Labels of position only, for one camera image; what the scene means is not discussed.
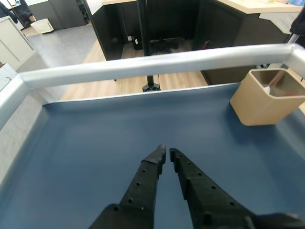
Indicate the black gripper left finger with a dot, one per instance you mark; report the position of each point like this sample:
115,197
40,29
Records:
140,186

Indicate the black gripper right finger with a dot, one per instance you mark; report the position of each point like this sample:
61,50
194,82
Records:
207,200

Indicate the beige box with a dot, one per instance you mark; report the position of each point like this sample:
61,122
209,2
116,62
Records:
257,109

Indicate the white box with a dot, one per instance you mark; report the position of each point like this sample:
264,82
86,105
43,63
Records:
6,76

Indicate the grey table mat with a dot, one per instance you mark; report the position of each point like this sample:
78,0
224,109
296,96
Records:
95,143

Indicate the black office chair base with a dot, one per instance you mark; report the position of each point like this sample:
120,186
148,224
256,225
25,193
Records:
166,45

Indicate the black pole stand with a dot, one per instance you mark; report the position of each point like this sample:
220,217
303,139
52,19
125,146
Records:
145,28

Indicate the black desk partition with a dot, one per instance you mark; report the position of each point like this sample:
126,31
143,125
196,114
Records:
214,23

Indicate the white storage bin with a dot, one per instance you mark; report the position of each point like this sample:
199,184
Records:
43,25

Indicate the beige metal cabinet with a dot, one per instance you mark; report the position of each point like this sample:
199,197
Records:
12,45

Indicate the black garment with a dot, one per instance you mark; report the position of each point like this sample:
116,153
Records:
299,23

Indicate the light wooden desk top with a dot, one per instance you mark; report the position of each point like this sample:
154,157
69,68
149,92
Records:
262,6

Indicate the silver metal frame rail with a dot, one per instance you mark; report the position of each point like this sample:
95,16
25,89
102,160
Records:
143,64

